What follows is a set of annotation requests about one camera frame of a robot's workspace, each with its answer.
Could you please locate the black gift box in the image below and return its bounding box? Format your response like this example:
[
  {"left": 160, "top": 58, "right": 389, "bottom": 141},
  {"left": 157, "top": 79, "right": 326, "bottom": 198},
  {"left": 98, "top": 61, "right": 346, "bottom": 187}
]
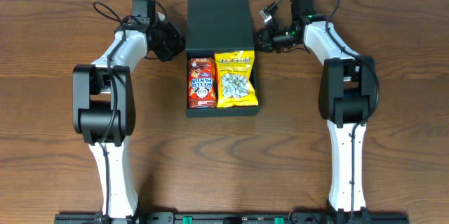
[{"left": 185, "top": 0, "right": 259, "bottom": 117}]

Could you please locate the yellow Hacks candy bag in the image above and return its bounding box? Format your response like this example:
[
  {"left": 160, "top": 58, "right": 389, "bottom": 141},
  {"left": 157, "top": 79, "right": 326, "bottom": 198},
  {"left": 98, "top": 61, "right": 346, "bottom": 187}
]
[{"left": 214, "top": 51, "right": 258, "bottom": 108}]

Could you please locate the red Hello Panda box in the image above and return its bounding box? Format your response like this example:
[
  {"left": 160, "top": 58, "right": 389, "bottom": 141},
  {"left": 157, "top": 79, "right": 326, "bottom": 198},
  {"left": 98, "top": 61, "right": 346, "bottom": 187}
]
[{"left": 188, "top": 58, "right": 217, "bottom": 109}]

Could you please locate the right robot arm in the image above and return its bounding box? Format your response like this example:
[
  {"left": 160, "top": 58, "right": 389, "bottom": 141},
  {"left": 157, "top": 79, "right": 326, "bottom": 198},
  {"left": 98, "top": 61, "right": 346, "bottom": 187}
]
[{"left": 255, "top": 0, "right": 380, "bottom": 213}]

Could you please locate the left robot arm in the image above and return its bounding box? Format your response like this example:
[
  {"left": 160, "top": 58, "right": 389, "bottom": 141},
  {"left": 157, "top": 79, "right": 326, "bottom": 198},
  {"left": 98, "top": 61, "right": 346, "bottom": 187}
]
[{"left": 72, "top": 20, "right": 185, "bottom": 223}]

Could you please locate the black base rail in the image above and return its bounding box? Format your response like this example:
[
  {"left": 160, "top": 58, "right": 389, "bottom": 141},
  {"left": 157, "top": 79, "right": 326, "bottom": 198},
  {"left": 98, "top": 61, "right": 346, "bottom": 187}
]
[{"left": 54, "top": 210, "right": 410, "bottom": 224}]

